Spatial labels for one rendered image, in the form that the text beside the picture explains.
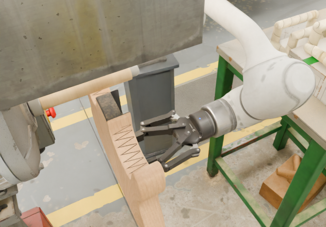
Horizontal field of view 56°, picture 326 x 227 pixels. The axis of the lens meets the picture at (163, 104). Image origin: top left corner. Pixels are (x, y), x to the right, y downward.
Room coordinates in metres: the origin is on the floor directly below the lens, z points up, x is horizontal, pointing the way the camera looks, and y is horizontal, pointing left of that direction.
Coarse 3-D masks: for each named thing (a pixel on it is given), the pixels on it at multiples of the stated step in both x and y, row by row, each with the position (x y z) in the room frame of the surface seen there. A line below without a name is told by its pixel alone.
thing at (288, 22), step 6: (312, 12) 1.04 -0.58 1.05; (288, 18) 1.00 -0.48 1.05; (294, 18) 1.00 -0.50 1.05; (300, 18) 1.00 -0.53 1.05; (306, 18) 1.01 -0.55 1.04; (312, 18) 1.02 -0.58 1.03; (276, 24) 0.98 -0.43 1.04; (282, 24) 0.97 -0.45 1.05; (288, 24) 0.98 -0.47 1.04; (294, 24) 0.99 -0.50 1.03
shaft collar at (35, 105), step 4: (32, 100) 0.40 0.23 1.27; (36, 100) 0.40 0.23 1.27; (28, 104) 0.40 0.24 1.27; (32, 104) 0.40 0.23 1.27; (36, 104) 0.40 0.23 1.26; (40, 104) 0.40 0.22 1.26; (32, 108) 0.39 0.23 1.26; (36, 108) 0.40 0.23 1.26; (40, 108) 0.40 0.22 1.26; (32, 112) 0.39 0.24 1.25; (36, 112) 0.39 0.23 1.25; (40, 112) 0.40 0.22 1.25; (44, 112) 0.40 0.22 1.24; (36, 116) 0.40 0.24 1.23
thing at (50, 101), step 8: (120, 72) 0.48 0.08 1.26; (128, 72) 0.48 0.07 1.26; (96, 80) 0.46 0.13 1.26; (104, 80) 0.46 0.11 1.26; (112, 80) 0.46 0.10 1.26; (120, 80) 0.47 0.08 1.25; (128, 80) 0.48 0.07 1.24; (72, 88) 0.44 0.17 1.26; (80, 88) 0.44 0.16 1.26; (88, 88) 0.44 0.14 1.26; (96, 88) 0.45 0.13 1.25; (104, 88) 0.46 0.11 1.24; (48, 96) 0.42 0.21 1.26; (56, 96) 0.42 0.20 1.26; (64, 96) 0.42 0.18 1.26; (72, 96) 0.43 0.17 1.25; (80, 96) 0.43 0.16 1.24; (48, 104) 0.41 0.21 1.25; (56, 104) 0.42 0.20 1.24
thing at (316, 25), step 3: (318, 21) 0.84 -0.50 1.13; (321, 21) 0.84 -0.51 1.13; (324, 21) 0.84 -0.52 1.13; (315, 24) 0.83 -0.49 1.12; (318, 24) 0.83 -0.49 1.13; (321, 24) 0.83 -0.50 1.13; (324, 24) 0.83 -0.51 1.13; (315, 27) 0.83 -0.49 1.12; (318, 27) 0.82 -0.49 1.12; (321, 27) 0.82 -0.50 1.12; (324, 27) 0.82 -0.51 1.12
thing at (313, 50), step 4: (308, 44) 0.83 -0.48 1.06; (304, 48) 0.83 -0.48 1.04; (308, 48) 0.82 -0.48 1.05; (312, 48) 0.81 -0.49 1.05; (316, 48) 0.80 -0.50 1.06; (308, 52) 0.81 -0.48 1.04; (312, 52) 0.79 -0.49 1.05; (316, 52) 0.79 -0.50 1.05; (320, 52) 0.78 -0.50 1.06; (324, 52) 0.78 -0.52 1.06; (316, 56) 0.78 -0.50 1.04; (320, 56) 0.77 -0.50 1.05; (324, 56) 0.76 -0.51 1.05; (320, 60) 0.76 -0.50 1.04; (324, 60) 0.75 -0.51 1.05; (324, 64) 0.75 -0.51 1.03
